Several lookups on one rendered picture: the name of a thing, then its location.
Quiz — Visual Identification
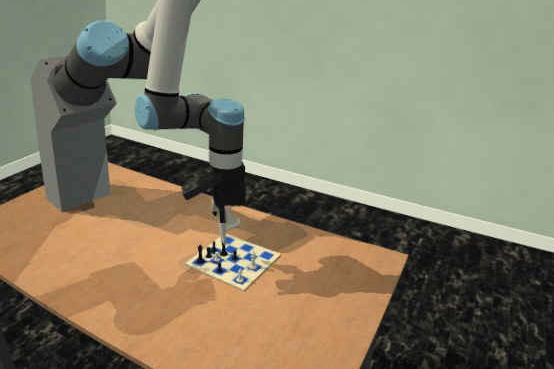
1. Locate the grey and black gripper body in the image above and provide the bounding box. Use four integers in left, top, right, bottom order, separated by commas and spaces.
212, 162, 246, 207

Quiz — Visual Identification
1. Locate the blue and cream chessboard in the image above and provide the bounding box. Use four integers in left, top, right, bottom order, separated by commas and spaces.
185, 233, 281, 291

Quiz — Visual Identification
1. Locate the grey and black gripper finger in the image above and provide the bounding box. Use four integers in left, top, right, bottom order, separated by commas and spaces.
218, 196, 240, 245
212, 193, 218, 216

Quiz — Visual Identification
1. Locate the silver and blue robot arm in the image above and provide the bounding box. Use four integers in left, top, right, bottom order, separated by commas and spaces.
52, 0, 245, 169

